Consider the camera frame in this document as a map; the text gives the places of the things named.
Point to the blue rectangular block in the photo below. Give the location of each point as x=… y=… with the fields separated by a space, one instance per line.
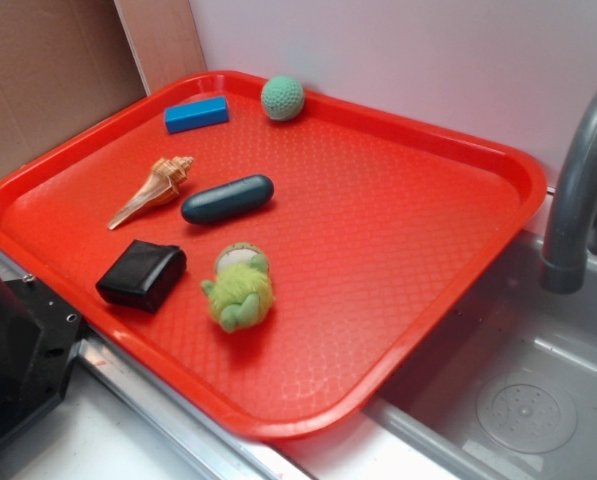
x=197 y=114

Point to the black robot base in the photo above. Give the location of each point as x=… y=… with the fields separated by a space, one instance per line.
x=39 y=339

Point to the red plastic tray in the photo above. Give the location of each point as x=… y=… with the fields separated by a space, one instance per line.
x=377 y=226

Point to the green fuzzy frog toy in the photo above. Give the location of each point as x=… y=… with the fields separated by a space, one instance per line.
x=241 y=294

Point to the dark teal capsule case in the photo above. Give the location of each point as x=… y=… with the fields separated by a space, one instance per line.
x=229 y=200

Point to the green textured ball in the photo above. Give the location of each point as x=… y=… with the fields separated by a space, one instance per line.
x=282 y=98

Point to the tan spiral seashell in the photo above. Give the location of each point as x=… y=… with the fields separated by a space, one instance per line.
x=161 y=187

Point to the black rectangular pouch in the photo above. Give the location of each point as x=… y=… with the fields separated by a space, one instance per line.
x=143 y=276

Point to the grey curved faucet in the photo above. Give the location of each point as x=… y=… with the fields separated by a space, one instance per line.
x=571 y=232

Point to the grey plastic sink basin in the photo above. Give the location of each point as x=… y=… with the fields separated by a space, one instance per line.
x=505 y=323

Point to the sink drain cover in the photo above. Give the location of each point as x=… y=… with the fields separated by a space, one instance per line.
x=526 y=413

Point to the brown cardboard panel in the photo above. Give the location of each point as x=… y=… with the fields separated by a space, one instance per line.
x=64 y=66

